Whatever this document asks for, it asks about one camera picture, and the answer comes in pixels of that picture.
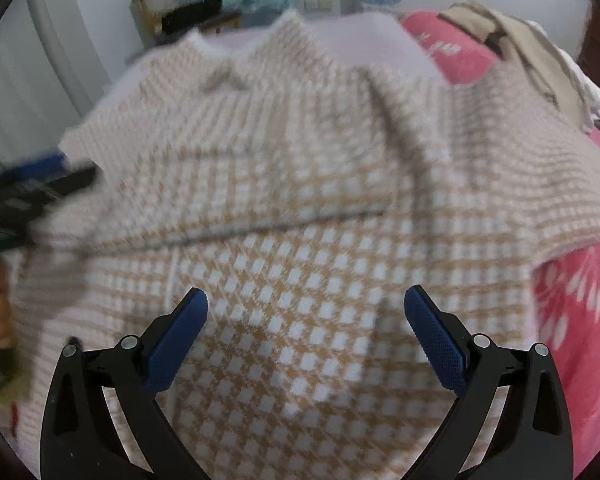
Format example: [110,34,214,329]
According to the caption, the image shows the beige white houndstooth knit coat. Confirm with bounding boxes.
[12,12,600,479]

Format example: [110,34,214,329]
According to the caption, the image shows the black clothes on chair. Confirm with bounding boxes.
[161,0,223,35]

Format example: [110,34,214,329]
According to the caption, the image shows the beige clothes pile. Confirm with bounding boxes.
[439,0,600,133]

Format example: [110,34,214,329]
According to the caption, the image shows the white curtain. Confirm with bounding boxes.
[0,0,110,169]

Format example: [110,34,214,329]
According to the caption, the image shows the red floral blanket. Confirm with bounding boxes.
[400,11,600,472]

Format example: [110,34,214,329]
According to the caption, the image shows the wooden chair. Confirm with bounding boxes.
[130,0,242,47]

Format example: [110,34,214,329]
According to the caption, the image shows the wall power socket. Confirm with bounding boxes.
[303,0,334,12]

